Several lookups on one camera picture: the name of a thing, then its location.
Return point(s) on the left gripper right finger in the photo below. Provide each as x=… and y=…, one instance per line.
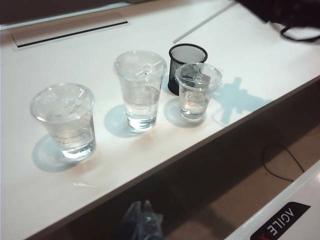
x=151, y=220

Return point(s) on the tall clear plastic cup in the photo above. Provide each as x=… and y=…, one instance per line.
x=141, y=100

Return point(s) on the medium clear cup, white label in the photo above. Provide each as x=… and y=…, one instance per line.
x=65, y=120

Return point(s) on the white AgileX robot base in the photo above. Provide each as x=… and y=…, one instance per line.
x=300, y=195

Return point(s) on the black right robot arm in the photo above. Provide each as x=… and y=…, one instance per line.
x=287, y=10

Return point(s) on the black mesh pen holder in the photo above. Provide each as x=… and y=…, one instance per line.
x=173, y=72

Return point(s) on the small clear plastic cup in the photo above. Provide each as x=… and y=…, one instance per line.
x=195, y=102

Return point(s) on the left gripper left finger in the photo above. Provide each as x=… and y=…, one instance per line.
x=135, y=220

